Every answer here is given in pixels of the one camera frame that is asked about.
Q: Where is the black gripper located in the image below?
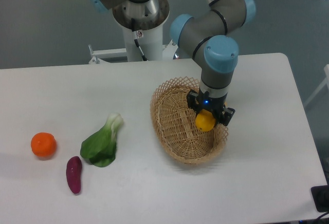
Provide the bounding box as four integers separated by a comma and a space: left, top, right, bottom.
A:
187, 89, 235, 126

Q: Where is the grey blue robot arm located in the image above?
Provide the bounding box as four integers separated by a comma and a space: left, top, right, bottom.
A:
91, 0, 256, 130

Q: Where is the woven wicker basket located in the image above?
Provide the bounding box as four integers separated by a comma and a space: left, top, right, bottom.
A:
150, 77, 228, 165

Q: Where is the green bok choy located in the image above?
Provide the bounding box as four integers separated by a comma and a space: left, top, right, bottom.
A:
80, 113, 124, 167

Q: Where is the black device at table edge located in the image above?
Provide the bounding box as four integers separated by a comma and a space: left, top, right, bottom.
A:
310, 185, 328, 212

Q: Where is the purple sweet potato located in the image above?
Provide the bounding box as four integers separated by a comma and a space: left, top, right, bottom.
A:
66, 156, 82, 194

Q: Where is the orange tangerine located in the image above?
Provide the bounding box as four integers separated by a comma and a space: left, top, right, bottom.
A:
30, 132, 57, 157

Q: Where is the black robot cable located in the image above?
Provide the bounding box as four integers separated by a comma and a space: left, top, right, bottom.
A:
131, 18, 149, 62

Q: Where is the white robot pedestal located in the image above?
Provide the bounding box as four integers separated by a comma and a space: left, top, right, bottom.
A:
88, 0, 180, 64

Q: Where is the white metal frame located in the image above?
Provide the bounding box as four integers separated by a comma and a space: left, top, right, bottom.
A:
303, 64, 328, 110

